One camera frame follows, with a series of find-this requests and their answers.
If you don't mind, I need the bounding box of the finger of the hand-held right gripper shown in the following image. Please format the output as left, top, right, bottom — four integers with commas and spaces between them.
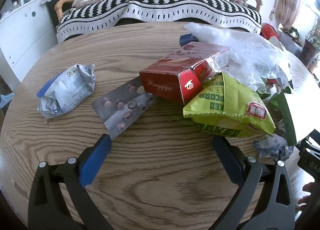
299, 138, 320, 160

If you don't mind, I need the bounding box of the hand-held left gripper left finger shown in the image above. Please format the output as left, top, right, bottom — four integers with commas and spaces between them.
28, 134, 112, 230

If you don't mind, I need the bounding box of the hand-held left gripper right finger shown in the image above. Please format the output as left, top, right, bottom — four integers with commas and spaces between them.
212, 135, 296, 230

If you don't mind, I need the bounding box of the silver pill blister pack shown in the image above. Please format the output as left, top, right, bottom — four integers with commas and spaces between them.
91, 76, 157, 140

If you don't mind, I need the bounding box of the person's right hand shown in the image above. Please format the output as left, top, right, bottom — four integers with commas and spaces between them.
297, 182, 320, 212

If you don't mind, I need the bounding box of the green white paper box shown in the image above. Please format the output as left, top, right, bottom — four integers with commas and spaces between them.
269, 92, 316, 146

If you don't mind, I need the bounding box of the crumpled grey paper wad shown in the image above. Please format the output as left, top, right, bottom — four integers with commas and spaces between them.
252, 134, 295, 163

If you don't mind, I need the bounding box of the yellow-green popcorn packet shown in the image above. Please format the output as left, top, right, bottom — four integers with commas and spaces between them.
182, 72, 276, 138

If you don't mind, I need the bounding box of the crumpled blue white wrapper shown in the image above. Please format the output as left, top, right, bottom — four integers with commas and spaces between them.
37, 64, 96, 119

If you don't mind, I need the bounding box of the red cigarette box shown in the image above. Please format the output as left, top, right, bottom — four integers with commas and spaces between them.
139, 41, 230, 105

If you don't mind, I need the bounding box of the green potted plant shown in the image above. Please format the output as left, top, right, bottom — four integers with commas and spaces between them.
298, 20, 320, 68

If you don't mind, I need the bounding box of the clear plastic bag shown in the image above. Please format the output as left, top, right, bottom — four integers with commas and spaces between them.
184, 22, 293, 91

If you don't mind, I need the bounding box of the crumpled dark blue wrapper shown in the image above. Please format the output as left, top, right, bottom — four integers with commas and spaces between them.
179, 33, 198, 46

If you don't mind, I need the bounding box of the red plastic bag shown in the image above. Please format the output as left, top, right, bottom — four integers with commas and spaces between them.
260, 23, 279, 40

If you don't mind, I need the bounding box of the white cabinet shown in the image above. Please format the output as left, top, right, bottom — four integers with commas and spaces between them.
0, 0, 60, 84

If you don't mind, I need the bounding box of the black white striped blanket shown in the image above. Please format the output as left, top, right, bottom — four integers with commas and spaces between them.
56, 0, 262, 44

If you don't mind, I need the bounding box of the wooden frame sofa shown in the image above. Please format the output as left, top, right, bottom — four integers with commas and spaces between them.
54, 0, 264, 44

